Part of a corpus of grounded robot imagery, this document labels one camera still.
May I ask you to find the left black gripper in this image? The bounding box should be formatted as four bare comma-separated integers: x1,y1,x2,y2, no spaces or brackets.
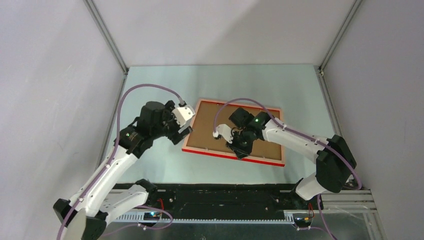
151,100,192,145

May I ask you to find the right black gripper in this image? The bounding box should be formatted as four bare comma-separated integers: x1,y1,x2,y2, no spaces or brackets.
226,128,254,159

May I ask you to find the orange wooden picture frame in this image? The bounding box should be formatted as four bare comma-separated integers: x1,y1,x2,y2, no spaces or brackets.
181,97,286,168

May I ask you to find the brown cardboard backing board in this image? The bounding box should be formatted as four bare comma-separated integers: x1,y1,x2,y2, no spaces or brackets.
186,101,282,164

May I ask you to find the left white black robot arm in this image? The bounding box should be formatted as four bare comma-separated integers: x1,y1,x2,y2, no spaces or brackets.
53,100,196,240

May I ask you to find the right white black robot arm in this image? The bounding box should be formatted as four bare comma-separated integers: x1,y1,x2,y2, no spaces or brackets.
213,107,357,209

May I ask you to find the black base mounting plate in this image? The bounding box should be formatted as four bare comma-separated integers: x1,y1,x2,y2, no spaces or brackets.
112,182,324,221

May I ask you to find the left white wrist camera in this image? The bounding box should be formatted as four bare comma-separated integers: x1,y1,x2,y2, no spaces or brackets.
171,105,196,129

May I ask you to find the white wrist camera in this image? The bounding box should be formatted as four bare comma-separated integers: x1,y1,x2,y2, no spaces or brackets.
171,105,196,129
212,124,234,144

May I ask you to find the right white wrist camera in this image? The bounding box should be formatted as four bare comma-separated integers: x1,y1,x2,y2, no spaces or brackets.
212,124,234,144

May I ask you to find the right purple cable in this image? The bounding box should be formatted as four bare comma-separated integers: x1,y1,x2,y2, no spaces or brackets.
213,97,363,240

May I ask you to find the aluminium front rail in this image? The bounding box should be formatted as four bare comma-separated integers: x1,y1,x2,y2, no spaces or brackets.
99,188,379,226

